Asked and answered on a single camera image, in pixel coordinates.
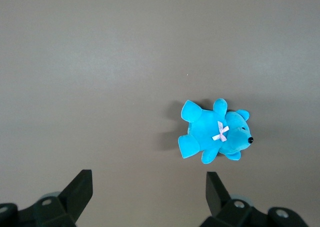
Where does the blue plush teddy bear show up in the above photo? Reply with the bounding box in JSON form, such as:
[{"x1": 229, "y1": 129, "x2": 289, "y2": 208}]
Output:
[{"x1": 177, "y1": 98, "x2": 255, "y2": 165}]

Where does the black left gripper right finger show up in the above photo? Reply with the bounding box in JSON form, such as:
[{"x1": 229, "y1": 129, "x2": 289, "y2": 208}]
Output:
[{"x1": 201, "y1": 171, "x2": 310, "y2": 227}]

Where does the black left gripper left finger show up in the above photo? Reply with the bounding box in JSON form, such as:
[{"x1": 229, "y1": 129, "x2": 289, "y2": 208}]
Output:
[{"x1": 0, "y1": 169, "x2": 94, "y2": 227}]

